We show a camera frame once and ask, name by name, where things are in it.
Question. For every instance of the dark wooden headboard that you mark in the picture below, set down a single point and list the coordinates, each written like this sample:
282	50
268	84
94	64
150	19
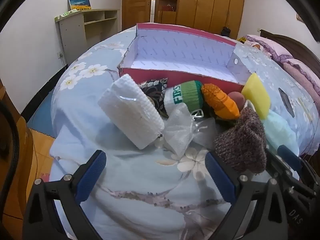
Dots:
295	42

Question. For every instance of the yellow sponge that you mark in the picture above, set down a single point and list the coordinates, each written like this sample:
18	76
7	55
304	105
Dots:
255	92

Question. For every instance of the beige shelf desk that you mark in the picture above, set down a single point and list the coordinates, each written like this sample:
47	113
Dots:
72	35

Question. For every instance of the blue floral bedspread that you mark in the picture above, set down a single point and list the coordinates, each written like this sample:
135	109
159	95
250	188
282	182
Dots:
140	180

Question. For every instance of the black bag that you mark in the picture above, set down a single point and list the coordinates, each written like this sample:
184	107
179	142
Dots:
225	31

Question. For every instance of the wooden door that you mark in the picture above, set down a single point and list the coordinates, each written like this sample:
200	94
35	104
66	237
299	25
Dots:
135	5

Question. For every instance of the cartoon printed pink pillow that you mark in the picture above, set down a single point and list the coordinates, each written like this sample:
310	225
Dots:
256	45

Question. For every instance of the orange knitted item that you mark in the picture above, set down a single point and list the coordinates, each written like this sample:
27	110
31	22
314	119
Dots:
220	102

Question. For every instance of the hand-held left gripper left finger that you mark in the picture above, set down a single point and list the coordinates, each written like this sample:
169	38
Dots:
91	172

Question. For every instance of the brown knitted cloth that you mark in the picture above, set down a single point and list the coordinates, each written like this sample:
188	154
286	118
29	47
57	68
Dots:
240	140

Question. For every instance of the blue yellow landscape painting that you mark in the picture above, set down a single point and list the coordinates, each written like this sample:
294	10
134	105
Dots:
78	1

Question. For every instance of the green white packet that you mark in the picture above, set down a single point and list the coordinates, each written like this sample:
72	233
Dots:
66	13

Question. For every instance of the pink makeup sponge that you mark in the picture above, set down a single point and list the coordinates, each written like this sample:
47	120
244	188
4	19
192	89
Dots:
236	98

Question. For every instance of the yellow plush toy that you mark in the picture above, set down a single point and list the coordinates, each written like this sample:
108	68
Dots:
241	39

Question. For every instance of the wooden wardrobe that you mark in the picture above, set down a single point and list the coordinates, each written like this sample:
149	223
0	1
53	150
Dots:
207	5

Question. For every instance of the red cardboard box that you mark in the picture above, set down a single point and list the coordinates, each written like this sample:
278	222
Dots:
175	55

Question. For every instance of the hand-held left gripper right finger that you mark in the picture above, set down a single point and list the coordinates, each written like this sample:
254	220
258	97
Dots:
220	177

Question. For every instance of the framed wall picture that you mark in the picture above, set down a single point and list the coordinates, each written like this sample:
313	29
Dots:
300	17

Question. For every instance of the blue foam floor mat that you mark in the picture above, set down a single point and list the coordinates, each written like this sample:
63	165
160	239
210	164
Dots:
42	115

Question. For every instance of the red shelf item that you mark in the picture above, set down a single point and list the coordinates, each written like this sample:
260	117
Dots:
169	8

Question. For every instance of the white knitted cloth packet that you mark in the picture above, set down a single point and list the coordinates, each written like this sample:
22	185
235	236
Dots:
130	110

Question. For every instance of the white organza pouch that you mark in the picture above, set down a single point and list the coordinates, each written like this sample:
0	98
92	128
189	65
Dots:
178	127

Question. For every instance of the dark patterned pouch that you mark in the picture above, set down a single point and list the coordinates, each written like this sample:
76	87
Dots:
152	87

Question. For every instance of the black smartphone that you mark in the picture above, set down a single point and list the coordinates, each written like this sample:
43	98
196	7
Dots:
286	102

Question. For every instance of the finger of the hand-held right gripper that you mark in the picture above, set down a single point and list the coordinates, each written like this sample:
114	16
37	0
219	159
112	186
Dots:
290	156
277	167

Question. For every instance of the white green knit sock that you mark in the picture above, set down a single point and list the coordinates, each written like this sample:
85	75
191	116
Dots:
190	92

